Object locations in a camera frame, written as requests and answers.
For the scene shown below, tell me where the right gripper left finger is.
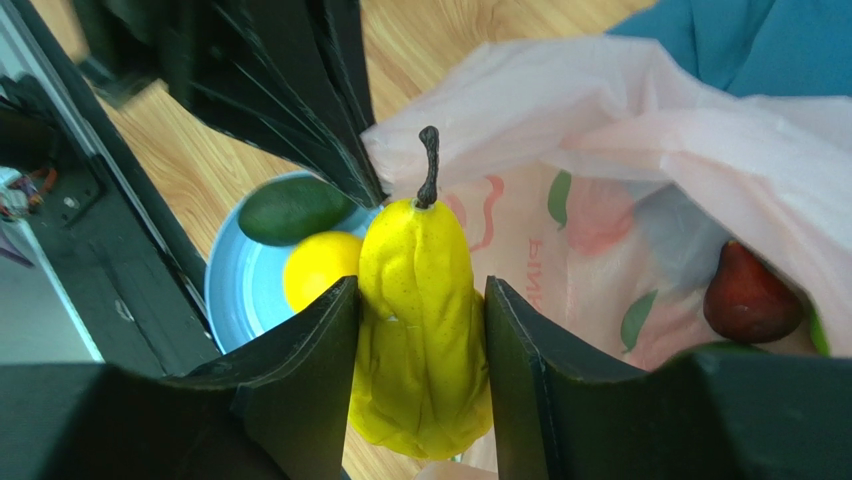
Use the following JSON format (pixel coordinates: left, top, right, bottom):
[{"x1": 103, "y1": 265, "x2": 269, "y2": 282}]
[{"x1": 1, "y1": 277, "x2": 360, "y2": 479}]

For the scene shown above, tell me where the blue cloth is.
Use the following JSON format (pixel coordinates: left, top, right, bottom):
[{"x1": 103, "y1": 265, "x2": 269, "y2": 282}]
[{"x1": 608, "y1": 0, "x2": 851, "y2": 97}]

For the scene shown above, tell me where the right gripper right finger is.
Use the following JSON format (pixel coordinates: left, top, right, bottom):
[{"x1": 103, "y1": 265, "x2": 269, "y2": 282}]
[{"x1": 485, "y1": 277, "x2": 851, "y2": 479}]

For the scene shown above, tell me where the dark red fake fruit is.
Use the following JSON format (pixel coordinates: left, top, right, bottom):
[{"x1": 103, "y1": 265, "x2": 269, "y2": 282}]
[{"x1": 703, "y1": 240, "x2": 805, "y2": 344}]

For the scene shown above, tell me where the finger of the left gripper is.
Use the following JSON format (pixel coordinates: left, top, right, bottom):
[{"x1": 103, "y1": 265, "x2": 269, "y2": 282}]
[{"x1": 73, "y1": 1, "x2": 385, "y2": 208}]

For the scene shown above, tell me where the yellow fake lemon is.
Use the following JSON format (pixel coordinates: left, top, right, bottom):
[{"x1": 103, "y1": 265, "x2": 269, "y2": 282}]
[{"x1": 283, "y1": 231, "x2": 363, "y2": 313}]

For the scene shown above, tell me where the blue plate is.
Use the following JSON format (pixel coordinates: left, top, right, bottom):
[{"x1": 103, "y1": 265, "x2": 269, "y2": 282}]
[{"x1": 205, "y1": 172, "x2": 378, "y2": 353}]

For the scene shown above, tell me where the green fake lime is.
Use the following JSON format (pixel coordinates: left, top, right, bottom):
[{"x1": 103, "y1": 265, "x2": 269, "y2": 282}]
[{"x1": 670, "y1": 309, "x2": 831, "y2": 360}]

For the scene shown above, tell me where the pink plastic bag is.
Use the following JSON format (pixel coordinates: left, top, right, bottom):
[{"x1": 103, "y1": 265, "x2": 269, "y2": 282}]
[{"x1": 363, "y1": 36, "x2": 851, "y2": 372}]

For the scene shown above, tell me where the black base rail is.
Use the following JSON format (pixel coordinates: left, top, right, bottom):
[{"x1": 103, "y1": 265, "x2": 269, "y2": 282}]
[{"x1": 1, "y1": 1, "x2": 219, "y2": 377}]

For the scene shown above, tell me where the yellow fake pear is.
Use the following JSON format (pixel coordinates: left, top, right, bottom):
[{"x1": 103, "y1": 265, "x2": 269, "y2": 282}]
[{"x1": 349, "y1": 126, "x2": 492, "y2": 460}]

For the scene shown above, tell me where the green fake avocado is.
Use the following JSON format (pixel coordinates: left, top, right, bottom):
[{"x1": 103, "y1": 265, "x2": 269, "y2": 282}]
[{"x1": 238, "y1": 176, "x2": 357, "y2": 246}]

